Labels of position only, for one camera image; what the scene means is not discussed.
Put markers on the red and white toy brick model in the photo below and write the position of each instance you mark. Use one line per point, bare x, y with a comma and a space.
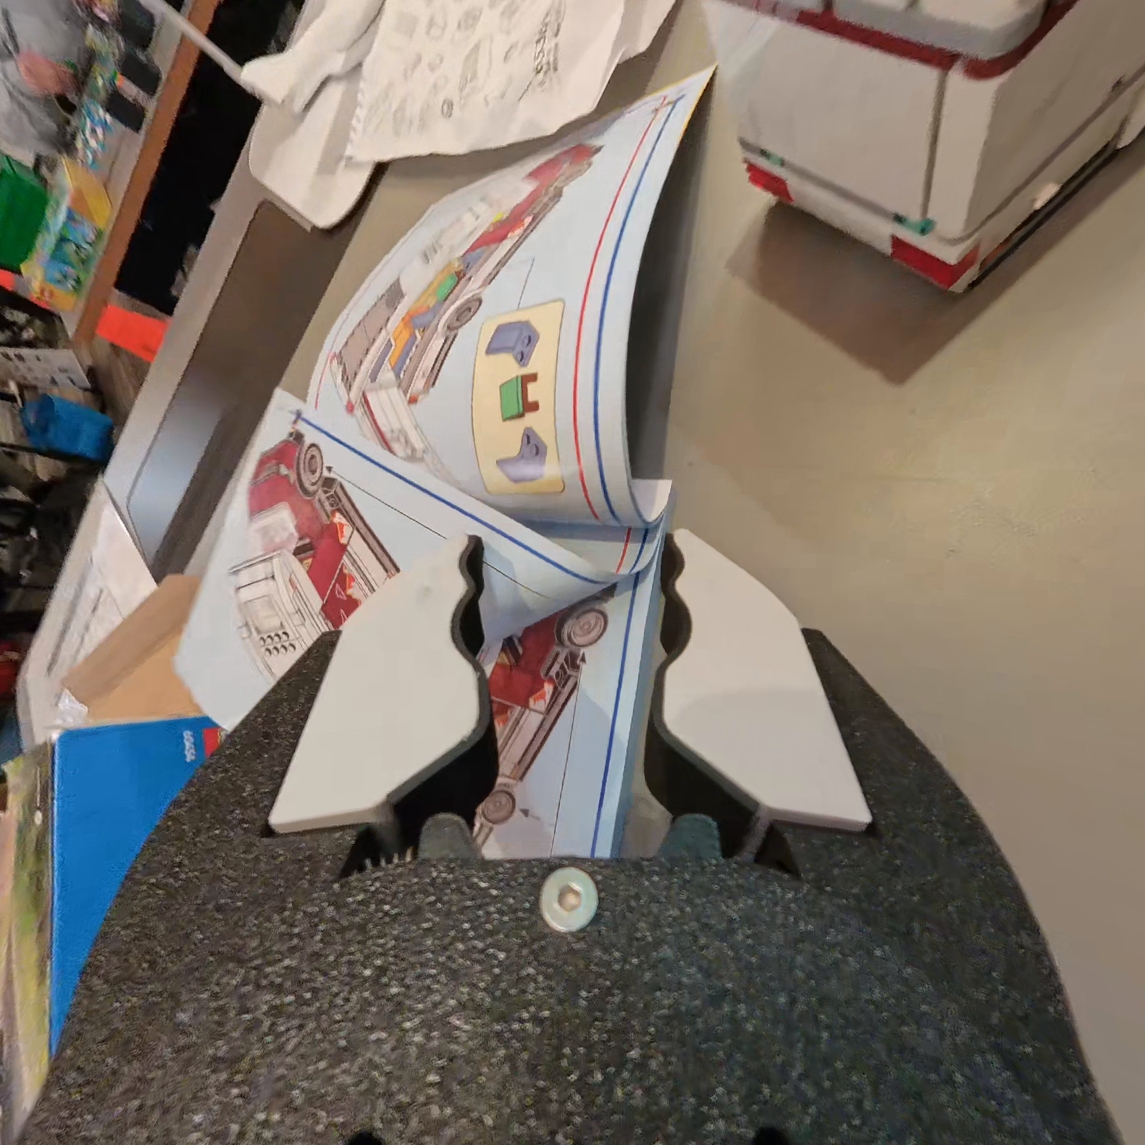
929, 116

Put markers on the brown cardboard box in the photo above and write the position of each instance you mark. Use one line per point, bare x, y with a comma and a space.
133, 667

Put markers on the green and yellow toy box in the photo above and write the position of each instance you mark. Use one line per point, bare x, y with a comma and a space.
53, 224

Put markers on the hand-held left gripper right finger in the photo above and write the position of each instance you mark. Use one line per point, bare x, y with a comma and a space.
747, 680

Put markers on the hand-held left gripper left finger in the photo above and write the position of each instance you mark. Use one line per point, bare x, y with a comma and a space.
394, 680

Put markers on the blue bag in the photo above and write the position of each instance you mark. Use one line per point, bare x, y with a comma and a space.
66, 425

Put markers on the toy brick instruction booklet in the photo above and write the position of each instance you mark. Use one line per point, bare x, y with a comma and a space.
527, 375

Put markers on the blue toy set box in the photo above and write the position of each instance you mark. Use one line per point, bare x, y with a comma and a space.
98, 859

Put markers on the white printed paper sheet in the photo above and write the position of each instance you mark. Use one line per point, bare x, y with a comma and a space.
482, 71

